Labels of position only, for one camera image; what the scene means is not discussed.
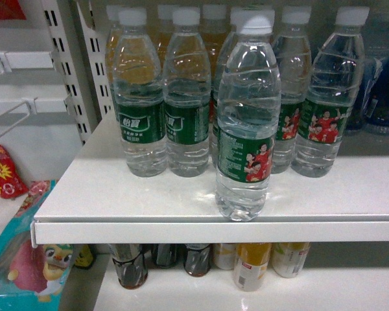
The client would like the clear water bottle green label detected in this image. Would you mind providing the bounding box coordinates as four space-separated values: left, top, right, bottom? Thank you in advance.
216 8 281 222

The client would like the water bottle far left front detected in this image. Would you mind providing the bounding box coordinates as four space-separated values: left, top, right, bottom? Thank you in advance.
113 7 167 177

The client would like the white shelf board left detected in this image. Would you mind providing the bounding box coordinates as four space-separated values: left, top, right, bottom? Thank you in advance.
31 113 389 244

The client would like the yellow juice bottle lower shelf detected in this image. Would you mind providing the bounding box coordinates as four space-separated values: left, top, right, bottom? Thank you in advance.
233 242 272 292

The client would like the dark tea bottle lower shelf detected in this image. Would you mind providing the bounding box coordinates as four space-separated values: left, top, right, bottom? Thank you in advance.
108 244 148 290

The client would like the water bottle right players label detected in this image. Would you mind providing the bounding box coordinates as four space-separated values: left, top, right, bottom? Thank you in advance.
291 6 370 178

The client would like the white slotted shelf upright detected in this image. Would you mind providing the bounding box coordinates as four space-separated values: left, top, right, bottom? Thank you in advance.
41 1 113 142

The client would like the blue sports drink bottle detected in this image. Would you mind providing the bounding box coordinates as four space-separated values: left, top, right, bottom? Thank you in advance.
345 6 389 137

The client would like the red snack packet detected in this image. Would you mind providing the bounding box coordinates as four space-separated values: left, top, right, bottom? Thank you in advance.
0 145 29 199

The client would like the teal cartoon snack bag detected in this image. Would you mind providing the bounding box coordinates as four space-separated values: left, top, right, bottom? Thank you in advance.
0 180 75 310

